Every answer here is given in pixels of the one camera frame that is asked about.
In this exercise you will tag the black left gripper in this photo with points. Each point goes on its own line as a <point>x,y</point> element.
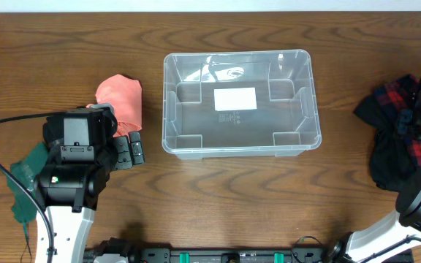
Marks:
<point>124,159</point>

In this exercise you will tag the red black plaid shirt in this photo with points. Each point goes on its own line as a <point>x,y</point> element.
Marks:
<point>395,97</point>

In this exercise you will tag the black garment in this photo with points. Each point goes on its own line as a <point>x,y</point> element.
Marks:
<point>390,163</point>

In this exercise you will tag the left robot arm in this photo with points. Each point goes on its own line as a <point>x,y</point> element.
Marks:
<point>68,193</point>

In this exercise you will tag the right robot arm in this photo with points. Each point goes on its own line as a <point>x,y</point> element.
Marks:
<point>387,239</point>

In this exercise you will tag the white label in container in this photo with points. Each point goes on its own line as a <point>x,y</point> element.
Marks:
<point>235,99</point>

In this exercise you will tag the clear plastic storage container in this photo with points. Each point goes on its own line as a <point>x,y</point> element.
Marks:
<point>285,123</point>

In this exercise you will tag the salmon pink folded cloth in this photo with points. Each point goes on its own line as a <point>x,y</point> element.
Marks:
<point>125,96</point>

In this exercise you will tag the black folded cloth left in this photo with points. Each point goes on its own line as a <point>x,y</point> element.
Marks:
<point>53,134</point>

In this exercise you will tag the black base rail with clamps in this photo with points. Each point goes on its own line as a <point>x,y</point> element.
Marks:
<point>117,250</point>

